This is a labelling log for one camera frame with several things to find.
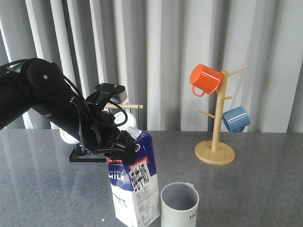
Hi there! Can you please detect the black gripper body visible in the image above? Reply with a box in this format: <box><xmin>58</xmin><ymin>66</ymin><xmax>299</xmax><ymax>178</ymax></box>
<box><xmin>80</xmin><ymin>83</ymin><xmax>125</xmax><ymax>154</ymax></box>

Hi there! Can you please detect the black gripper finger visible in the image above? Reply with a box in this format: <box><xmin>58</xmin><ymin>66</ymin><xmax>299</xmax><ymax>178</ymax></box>
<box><xmin>118</xmin><ymin>132</ymin><xmax>137</xmax><ymax>163</ymax></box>
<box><xmin>104</xmin><ymin>151</ymin><xmax>125</xmax><ymax>159</ymax></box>

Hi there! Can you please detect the blue white milk carton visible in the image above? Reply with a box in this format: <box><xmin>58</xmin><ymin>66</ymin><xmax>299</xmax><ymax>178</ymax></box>
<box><xmin>107</xmin><ymin>127</ymin><xmax>160</xmax><ymax>227</ymax></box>

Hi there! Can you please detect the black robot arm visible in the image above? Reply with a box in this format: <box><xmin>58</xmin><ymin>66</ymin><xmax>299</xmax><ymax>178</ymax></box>
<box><xmin>0</xmin><ymin>58</ymin><xmax>137</xmax><ymax>164</ymax></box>

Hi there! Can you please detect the grey white cup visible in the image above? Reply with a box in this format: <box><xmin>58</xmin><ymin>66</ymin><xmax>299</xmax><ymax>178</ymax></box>
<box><xmin>160</xmin><ymin>182</ymin><xmax>199</xmax><ymax>227</ymax></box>

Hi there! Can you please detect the white ribbed mug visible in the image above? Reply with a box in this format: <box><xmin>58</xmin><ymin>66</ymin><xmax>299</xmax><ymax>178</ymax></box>
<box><xmin>114</xmin><ymin>112</ymin><xmax>137</xmax><ymax>130</ymax></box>

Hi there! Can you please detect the white smooth mug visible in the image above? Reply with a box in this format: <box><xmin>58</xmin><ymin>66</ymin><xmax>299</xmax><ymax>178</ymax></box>
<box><xmin>59</xmin><ymin>128</ymin><xmax>80</xmax><ymax>145</ymax></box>

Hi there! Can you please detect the wooden mug tree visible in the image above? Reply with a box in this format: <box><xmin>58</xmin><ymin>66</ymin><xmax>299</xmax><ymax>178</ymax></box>
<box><xmin>195</xmin><ymin>66</ymin><xmax>248</xmax><ymax>166</ymax></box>

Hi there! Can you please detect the grey white curtain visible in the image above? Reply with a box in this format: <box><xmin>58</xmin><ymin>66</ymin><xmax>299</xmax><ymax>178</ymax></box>
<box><xmin>0</xmin><ymin>0</ymin><xmax>303</xmax><ymax>132</ymax></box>

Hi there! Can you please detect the orange mug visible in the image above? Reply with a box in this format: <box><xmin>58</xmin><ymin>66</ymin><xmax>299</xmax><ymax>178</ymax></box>
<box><xmin>190</xmin><ymin>64</ymin><xmax>223</xmax><ymax>97</ymax></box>

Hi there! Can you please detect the blue mug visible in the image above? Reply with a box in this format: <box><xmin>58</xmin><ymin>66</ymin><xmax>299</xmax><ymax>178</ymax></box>
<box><xmin>222</xmin><ymin>106</ymin><xmax>250</xmax><ymax>133</ymax></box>

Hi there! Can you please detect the black wire mug rack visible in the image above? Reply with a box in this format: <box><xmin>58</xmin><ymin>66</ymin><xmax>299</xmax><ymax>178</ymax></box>
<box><xmin>69</xmin><ymin>103</ymin><xmax>144</xmax><ymax>163</ymax></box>

